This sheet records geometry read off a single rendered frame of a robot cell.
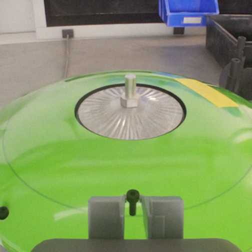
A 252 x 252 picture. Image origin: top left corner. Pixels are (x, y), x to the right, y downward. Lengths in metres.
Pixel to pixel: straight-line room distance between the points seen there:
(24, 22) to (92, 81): 0.88
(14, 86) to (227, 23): 0.61
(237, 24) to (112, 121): 0.77
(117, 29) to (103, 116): 0.79
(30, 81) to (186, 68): 0.39
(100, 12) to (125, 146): 0.96
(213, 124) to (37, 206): 0.16
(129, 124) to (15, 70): 0.62
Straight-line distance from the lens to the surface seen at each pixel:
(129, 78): 0.29
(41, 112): 0.32
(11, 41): 1.11
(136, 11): 1.20
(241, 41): 0.67
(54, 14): 1.20
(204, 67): 0.87
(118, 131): 0.28
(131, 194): 0.18
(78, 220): 0.23
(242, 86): 0.59
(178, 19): 1.04
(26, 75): 0.84
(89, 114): 0.30
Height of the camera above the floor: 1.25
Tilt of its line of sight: 33 degrees down
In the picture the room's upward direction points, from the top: straight up
